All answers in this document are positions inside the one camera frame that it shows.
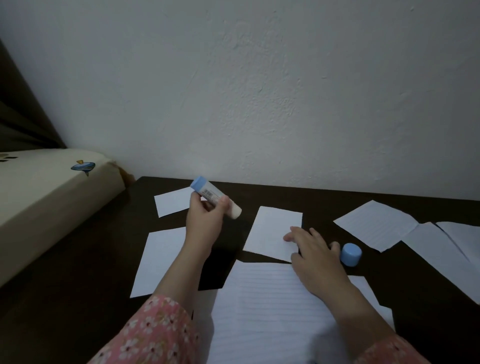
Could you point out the person's left hand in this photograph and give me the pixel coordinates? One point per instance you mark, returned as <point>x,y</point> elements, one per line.
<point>204,228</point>

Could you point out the person's right hand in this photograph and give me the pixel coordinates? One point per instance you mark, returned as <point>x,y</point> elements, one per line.
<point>318,270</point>

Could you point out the blue glue stick cap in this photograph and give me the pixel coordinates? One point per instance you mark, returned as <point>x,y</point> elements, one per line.
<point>350,255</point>

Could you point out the white panda print glue stick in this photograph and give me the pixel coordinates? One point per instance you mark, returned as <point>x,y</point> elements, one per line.
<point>210,193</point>

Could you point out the white paper sheets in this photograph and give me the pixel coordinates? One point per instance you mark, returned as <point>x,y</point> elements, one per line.
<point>168,202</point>

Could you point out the single lined paper sheet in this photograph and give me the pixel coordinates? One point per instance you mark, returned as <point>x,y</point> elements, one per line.
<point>270,232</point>
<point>262,311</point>
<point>365,287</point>

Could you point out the person's right forearm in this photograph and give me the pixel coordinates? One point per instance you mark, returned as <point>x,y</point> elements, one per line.
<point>360,322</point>

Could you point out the person's left forearm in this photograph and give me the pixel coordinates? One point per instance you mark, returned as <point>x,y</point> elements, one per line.
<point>176,285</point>

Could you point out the beige mattress with whale print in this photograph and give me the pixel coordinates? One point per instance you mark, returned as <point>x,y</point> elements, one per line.
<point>41,210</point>

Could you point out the dark brown curtain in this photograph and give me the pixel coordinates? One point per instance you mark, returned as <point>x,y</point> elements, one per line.
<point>18,120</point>

